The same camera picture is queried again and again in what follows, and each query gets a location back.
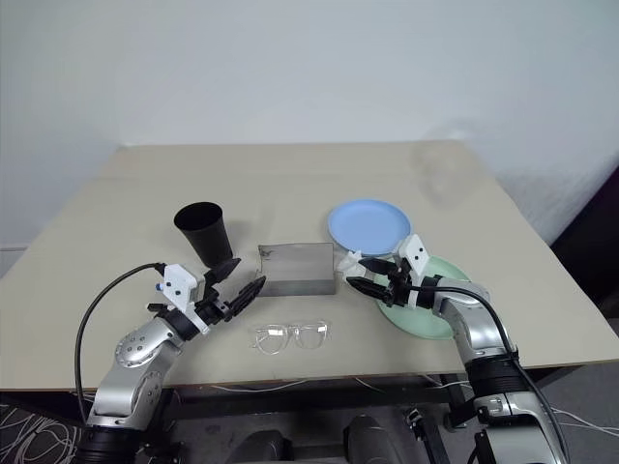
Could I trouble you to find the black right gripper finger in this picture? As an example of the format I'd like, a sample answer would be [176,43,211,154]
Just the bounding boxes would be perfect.
[345,277,391,301]
[358,258,399,275]

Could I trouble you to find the dark furniture panel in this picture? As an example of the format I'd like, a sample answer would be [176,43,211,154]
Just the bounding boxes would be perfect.
[549,165,619,313]

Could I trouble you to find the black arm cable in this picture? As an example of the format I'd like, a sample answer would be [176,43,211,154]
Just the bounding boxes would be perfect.
[73,261,166,425]
[404,284,570,464]

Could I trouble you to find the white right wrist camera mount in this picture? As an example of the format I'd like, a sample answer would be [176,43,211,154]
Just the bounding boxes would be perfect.
[397,234,430,308]

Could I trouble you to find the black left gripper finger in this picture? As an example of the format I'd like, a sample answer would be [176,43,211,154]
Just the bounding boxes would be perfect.
[226,275,268,318]
[208,258,242,287]

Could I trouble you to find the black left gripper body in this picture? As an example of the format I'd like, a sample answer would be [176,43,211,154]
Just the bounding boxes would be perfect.
[194,270,233,326]

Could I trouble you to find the clear frame eyeglasses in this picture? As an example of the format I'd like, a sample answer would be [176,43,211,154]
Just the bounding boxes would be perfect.
[249,318,333,357]

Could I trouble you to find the thin white wire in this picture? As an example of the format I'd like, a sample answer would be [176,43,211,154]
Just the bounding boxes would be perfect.
[210,378,311,392]

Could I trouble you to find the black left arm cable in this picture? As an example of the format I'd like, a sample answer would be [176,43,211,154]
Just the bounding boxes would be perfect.
[73,261,166,425]

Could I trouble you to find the black plastic cup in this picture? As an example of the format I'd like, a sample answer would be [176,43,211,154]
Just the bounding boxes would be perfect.
[172,201,235,269]

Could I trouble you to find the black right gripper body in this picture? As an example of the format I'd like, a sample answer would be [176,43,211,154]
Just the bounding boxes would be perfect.
[385,255,413,308]

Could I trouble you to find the crumpled white tissue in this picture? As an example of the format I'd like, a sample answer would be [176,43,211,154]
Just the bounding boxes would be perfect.
[338,250,365,277]

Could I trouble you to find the blue round plate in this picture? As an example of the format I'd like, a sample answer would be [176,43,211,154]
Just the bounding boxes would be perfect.
[327,198,413,258]

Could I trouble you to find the grey rectangular glasses case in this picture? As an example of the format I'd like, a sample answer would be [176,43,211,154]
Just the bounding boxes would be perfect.
[256,242,338,298]

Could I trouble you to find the dark rounded shape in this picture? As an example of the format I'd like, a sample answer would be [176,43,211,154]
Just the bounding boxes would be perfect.
[240,428,297,464]
[341,414,408,464]

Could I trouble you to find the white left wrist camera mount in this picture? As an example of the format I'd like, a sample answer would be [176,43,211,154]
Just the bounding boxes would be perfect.
[155,262,211,335]

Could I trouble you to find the green round plate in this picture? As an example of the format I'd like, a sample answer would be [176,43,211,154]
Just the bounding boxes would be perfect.
[376,255,473,342]

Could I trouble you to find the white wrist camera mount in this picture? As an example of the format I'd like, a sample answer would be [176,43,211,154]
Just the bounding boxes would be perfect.
[155,262,211,335]
[397,234,430,308]

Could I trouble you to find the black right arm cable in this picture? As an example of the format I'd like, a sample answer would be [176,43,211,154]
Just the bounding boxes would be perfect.
[404,284,570,464]

